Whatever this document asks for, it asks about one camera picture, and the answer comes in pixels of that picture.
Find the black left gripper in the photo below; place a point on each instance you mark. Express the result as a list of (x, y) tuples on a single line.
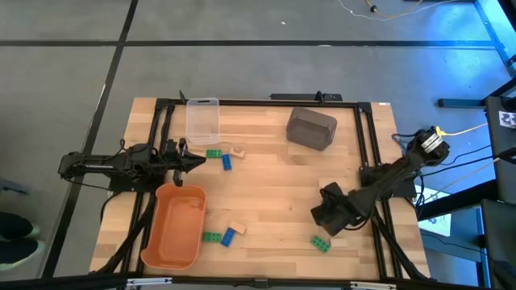
[(177, 161)]

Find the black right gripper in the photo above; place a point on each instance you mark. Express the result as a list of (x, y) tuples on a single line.
[(332, 213)]

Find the green toy brick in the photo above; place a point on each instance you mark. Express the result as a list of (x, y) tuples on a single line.
[(213, 153), (320, 244), (211, 237)]

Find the plain wooden block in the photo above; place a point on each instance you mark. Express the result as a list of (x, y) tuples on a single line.
[(338, 242), (237, 227)]

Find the blue toy brick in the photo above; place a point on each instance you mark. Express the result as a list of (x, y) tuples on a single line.
[(227, 162), (227, 237)]

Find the wooden arch block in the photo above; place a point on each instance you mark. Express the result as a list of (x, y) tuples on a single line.
[(235, 154)]

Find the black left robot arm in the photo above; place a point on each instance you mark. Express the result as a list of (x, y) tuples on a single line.
[(101, 163)]

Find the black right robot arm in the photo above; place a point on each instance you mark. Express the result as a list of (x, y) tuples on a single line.
[(387, 181)]

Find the clear plastic bin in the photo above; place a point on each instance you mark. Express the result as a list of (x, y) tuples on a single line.
[(201, 121)]

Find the orange plastic bin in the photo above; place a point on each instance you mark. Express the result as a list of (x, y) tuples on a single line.
[(173, 229)]

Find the dark grey translucent bin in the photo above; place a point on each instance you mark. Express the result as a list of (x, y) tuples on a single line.
[(310, 129)]

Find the white paper sheet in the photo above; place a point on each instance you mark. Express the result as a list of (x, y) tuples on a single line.
[(439, 225)]

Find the black metal floor bar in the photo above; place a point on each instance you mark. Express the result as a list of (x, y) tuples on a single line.
[(459, 102)]

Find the plain black chair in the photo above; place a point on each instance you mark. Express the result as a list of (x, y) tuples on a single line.
[(500, 241)]

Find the black chair with marker tag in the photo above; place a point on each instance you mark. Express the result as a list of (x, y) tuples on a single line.
[(500, 161)]

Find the person's shoe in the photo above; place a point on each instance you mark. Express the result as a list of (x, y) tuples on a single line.
[(16, 225), (16, 253)]

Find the white printed marker tag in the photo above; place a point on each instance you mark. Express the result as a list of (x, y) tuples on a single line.
[(508, 119)]

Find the silver metal bracket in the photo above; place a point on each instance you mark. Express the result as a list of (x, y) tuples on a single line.
[(373, 285), (149, 281)]

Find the black aluminium rig frame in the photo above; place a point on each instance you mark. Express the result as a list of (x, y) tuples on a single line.
[(262, 102)]

